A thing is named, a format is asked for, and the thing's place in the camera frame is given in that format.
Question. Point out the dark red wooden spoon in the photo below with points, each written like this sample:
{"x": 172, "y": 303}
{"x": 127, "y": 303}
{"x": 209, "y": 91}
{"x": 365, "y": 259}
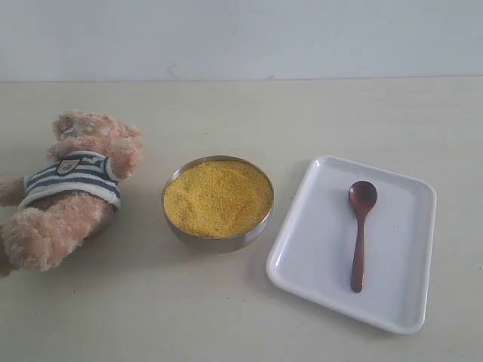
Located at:
{"x": 362, "y": 197}

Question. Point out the yellow millet grains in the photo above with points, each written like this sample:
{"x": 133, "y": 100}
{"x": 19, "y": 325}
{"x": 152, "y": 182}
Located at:
{"x": 218, "y": 199}

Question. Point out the white rectangular plastic tray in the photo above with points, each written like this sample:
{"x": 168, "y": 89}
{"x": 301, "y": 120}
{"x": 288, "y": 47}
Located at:
{"x": 313, "y": 251}

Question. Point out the beige teddy bear striped shirt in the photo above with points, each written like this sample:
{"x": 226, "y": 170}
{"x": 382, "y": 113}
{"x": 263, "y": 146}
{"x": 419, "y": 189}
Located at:
{"x": 57, "y": 208}

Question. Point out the round metal bowl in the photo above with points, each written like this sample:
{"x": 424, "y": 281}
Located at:
{"x": 216, "y": 245}

